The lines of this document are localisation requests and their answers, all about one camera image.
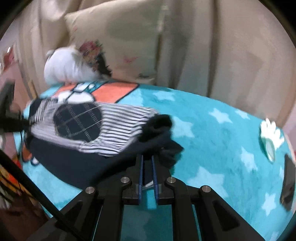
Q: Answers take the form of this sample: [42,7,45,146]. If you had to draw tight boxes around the navy striped children's pants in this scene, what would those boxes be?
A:
[26,98,183,189]

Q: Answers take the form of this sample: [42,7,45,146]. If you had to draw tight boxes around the cartoon fleece blanket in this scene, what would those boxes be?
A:
[12,79,296,241]

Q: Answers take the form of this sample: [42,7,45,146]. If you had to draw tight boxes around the white plush pillow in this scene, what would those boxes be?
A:
[44,46,100,85]

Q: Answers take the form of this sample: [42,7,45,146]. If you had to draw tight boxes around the cream floral print pillow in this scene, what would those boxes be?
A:
[64,1,163,84]

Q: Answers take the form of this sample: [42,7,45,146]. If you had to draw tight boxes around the beige curtain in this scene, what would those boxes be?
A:
[19,1,295,127]

